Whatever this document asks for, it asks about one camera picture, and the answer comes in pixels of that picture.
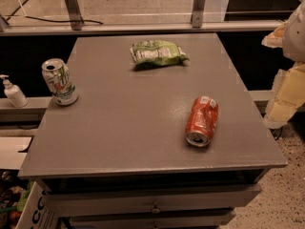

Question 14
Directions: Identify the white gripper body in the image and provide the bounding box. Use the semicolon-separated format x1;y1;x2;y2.
283;1;305;63

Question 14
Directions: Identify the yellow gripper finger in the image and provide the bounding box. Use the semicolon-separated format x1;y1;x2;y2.
261;21;287;49
264;63;305;129

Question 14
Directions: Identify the red crushed coke can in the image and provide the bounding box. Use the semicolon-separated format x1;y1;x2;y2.
185;96;219;147

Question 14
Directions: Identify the white green 7up can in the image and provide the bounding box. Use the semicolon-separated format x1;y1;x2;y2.
42;58;78;106

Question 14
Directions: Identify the green chip bag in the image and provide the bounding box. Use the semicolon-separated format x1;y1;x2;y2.
130;40;189;67

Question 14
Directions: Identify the top drawer knob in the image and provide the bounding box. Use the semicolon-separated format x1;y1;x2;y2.
151;203;160;214

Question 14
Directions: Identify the grey lower drawer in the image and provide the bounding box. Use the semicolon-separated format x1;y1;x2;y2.
71;209;235;229

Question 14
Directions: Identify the grey drawer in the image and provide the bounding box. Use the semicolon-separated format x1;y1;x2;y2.
71;209;235;229
43;184;262;217

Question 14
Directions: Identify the grey top drawer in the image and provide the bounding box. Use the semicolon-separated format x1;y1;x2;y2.
43;184;262;217

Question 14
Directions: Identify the white pump bottle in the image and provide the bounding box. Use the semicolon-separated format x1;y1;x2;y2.
0;74;28;108

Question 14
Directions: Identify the white cardboard box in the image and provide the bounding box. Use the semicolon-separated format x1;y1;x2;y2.
15;182;58;229

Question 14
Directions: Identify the right metal bracket post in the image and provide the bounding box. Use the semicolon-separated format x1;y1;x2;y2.
191;0;206;28

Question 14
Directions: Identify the metal bracket post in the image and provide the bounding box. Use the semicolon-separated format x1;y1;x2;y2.
64;0;84;31
191;0;206;28

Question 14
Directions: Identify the left metal bracket post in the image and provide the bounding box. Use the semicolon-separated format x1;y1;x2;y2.
64;0;84;31

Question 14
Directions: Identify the black cable on floor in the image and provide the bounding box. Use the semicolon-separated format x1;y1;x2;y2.
6;0;104;26

